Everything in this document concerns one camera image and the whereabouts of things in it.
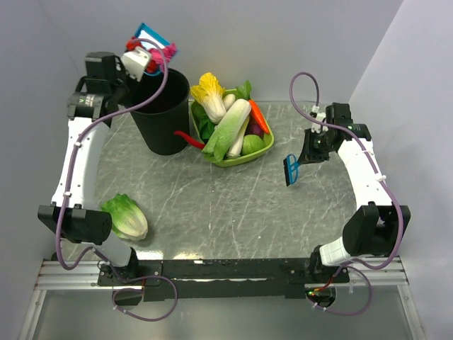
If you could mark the orange carrot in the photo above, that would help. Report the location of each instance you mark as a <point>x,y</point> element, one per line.
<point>258,116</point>

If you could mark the pink paper scrap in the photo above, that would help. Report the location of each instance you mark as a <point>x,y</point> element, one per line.
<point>164,54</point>

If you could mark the purple cabbage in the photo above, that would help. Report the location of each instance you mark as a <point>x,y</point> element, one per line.
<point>254,129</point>

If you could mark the round green cabbage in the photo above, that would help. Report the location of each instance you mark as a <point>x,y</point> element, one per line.
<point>251,144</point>

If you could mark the red chili pepper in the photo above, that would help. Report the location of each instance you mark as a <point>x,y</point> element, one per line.
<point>190,140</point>

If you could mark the wide red paper strip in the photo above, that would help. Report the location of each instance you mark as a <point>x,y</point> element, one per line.
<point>152,65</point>

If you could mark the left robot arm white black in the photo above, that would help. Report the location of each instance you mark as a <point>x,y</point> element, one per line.
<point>73,213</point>

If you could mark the long green romaine lettuce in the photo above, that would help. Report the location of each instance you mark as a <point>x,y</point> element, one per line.
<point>227,130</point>

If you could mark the blue dustpan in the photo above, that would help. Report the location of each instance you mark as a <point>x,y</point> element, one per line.
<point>151,39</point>

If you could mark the green spinach leaves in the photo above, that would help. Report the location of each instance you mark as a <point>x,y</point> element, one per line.
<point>205,127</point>

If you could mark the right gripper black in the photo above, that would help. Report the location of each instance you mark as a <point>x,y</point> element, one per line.
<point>308,155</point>

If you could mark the white radish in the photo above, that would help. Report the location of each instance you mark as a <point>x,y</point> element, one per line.
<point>229,100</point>

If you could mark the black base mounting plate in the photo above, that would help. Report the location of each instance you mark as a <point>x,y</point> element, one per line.
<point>223,278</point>

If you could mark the black plastic bucket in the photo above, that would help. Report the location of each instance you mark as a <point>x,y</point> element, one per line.
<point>168,112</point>

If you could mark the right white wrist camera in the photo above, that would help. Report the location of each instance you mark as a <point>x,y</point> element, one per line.
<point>319,117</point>

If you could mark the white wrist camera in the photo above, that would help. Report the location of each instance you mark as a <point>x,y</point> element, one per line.
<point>136,62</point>
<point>319,117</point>

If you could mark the green cabbage on table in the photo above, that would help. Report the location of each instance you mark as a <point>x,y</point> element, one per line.
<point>129,222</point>

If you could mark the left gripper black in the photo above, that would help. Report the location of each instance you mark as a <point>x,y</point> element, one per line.
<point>121,71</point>

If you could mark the green plastic basket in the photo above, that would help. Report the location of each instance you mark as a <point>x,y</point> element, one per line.
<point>226,162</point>

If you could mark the white leek stalk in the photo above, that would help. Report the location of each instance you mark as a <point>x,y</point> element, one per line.
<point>235,149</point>

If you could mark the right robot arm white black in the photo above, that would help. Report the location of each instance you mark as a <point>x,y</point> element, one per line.
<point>378,225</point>

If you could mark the aluminium frame rail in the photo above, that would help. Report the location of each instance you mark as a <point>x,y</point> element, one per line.
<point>85,276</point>

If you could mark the blue hand brush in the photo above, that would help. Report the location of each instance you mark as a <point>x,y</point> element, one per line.
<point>291,171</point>

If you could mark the yellow napa cabbage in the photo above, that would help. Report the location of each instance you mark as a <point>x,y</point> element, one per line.
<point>209,94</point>

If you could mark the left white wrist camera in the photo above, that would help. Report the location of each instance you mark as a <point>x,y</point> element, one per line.
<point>136,62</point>

